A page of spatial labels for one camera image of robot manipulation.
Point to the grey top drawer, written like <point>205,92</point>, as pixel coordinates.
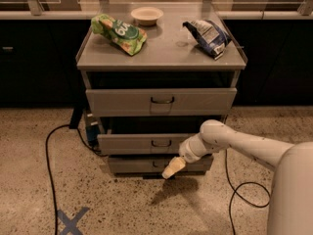
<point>160,102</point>

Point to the green chip bag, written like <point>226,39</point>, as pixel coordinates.
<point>130,38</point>

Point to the blue tape cross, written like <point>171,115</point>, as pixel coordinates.
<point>71,223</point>

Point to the grey drawer cabinet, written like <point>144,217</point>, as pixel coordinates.
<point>170,58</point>

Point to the blue power box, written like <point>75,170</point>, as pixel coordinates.
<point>92,129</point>

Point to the dark counter cabinet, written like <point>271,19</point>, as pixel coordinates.
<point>37,62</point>

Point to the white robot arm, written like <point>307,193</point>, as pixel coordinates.
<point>291,202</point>

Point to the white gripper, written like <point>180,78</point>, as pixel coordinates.
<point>188,154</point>

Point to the blue chip bag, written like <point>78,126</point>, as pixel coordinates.
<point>211,38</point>

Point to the white paper bowl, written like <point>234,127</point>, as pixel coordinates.
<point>146,16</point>

